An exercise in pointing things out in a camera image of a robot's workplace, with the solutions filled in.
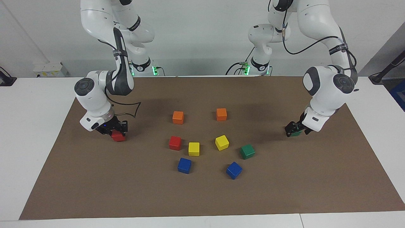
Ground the brown paper table mat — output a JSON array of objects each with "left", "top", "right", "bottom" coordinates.
[{"left": 19, "top": 75, "right": 405, "bottom": 220}]

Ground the blue wooden cube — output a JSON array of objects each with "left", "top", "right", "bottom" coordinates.
[
  {"left": 226, "top": 161, "right": 243, "bottom": 180},
  {"left": 177, "top": 157, "right": 192, "bottom": 174}
]

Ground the white power box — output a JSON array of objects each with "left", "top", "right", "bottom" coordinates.
[{"left": 33, "top": 62, "right": 69, "bottom": 78}]

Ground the black pole stand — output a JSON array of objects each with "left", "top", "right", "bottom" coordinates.
[{"left": 369, "top": 50, "right": 405, "bottom": 85}]

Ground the blue crate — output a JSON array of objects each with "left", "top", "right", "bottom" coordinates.
[{"left": 390, "top": 79, "right": 405, "bottom": 112}]

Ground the black table clamp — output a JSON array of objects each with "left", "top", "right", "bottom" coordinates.
[{"left": 0, "top": 66, "right": 17, "bottom": 86}]

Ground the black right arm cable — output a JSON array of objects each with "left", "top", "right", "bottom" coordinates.
[{"left": 98, "top": 28, "right": 142, "bottom": 119}]

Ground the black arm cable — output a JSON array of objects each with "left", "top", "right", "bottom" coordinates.
[
  {"left": 98, "top": 28, "right": 142, "bottom": 119},
  {"left": 283, "top": 19, "right": 358, "bottom": 76}
]

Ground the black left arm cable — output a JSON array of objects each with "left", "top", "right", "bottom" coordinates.
[{"left": 283, "top": 19, "right": 358, "bottom": 76}]

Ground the black base cable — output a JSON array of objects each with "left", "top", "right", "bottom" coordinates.
[{"left": 225, "top": 47, "right": 255, "bottom": 75}]

